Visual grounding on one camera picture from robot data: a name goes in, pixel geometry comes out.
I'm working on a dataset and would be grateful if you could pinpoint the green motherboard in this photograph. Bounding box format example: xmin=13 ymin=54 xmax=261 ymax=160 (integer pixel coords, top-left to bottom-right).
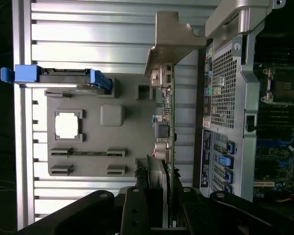
xmin=253 ymin=34 xmax=294 ymax=204

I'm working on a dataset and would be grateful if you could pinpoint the green RAM stick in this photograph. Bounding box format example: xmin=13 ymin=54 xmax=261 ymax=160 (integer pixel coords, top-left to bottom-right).
xmin=50 ymin=150 xmax=126 ymax=156

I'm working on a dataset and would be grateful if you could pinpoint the grey parts rack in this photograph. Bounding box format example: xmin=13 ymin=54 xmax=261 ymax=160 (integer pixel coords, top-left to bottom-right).
xmin=46 ymin=77 xmax=162 ymax=177

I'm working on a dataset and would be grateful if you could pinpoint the silver CPU chip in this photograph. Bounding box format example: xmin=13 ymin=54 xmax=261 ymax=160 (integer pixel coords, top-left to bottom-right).
xmin=55 ymin=112 xmax=79 ymax=139

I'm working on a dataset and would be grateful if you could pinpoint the open PC case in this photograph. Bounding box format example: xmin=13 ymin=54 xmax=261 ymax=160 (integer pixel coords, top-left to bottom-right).
xmin=197 ymin=0 xmax=294 ymax=204

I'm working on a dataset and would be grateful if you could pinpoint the CPU socket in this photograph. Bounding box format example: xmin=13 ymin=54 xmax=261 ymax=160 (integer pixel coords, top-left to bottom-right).
xmin=260 ymin=66 xmax=294 ymax=105

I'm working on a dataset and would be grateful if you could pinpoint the silver hard disk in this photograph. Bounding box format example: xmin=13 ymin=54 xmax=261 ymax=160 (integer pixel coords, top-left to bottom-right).
xmin=21 ymin=68 xmax=106 ymax=95

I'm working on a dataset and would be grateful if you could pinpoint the blue disk carrier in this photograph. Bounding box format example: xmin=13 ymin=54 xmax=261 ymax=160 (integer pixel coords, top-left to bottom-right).
xmin=0 ymin=64 xmax=113 ymax=95

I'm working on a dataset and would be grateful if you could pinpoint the yellow power wire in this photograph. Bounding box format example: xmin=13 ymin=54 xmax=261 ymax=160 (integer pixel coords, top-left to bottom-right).
xmin=275 ymin=194 xmax=294 ymax=203

